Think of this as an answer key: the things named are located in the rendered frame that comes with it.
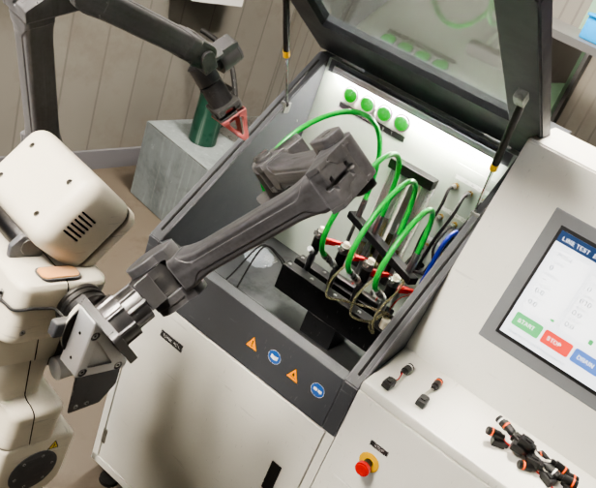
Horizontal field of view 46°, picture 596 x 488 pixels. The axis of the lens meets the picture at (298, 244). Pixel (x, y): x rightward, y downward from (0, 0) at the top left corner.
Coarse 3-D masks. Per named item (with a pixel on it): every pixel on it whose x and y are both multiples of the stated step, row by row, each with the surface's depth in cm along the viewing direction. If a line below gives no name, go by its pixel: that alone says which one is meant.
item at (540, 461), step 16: (496, 432) 154; (512, 432) 156; (512, 448) 152; (528, 448) 152; (528, 464) 151; (544, 464) 151; (560, 464) 151; (544, 480) 150; (560, 480) 151; (576, 480) 149
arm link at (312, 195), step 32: (320, 160) 104; (352, 160) 106; (288, 192) 106; (320, 192) 103; (352, 192) 105; (256, 224) 108; (288, 224) 107; (160, 256) 117; (192, 256) 114; (224, 256) 112; (192, 288) 118
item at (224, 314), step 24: (216, 288) 178; (192, 312) 186; (216, 312) 180; (240, 312) 176; (264, 312) 175; (216, 336) 183; (240, 336) 178; (264, 336) 173; (288, 336) 169; (240, 360) 180; (264, 360) 175; (288, 360) 170; (312, 360) 166; (288, 384) 172; (336, 384) 164; (312, 408) 170
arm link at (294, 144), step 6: (288, 138) 153; (294, 138) 152; (300, 138) 150; (282, 144) 152; (288, 144) 151; (294, 144) 150; (300, 144) 150; (306, 144) 151; (264, 150) 146; (282, 150) 149; (288, 150) 149; (294, 150) 150; (300, 150) 150; (306, 150) 150; (258, 156) 144; (264, 156) 143; (258, 162) 144
